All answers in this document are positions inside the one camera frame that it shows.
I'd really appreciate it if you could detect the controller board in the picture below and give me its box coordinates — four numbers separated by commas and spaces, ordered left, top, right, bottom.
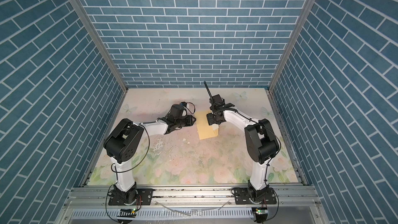
118, 208, 137, 219
255, 207, 268, 215

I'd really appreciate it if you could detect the right aluminium corner post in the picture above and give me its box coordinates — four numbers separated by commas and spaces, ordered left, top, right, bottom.
268, 0, 329, 92

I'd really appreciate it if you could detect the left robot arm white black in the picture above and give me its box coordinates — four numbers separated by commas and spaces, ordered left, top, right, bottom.
104, 102, 196, 205

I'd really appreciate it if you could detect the left aluminium corner post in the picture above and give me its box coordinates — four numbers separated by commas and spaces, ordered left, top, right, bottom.
68, 0, 128, 93

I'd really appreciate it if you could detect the right controller board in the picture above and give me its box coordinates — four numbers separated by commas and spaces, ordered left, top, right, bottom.
255, 207, 268, 215

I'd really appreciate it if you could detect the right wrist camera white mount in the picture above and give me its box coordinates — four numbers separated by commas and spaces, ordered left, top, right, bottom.
210, 94, 225, 110

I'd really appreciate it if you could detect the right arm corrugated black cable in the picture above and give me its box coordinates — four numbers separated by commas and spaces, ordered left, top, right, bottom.
203, 80, 214, 103

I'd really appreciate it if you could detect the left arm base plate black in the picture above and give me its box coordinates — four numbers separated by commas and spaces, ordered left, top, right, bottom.
107, 188, 153, 206

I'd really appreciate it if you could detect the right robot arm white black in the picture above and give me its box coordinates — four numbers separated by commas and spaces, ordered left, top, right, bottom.
206, 95, 281, 203

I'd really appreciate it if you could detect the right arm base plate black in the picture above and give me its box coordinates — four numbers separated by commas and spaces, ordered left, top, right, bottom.
231, 187, 277, 205

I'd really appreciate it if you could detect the aluminium corner post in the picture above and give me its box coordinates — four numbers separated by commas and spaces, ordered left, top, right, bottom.
68, 0, 128, 93
268, 0, 329, 92

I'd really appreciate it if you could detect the white slotted cable duct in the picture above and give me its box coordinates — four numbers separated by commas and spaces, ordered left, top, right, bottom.
71, 207, 253, 220

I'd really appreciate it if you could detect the left controller board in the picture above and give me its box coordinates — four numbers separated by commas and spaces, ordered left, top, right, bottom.
118, 208, 137, 219

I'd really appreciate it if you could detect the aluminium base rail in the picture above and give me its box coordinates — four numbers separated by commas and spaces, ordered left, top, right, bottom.
64, 183, 321, 208

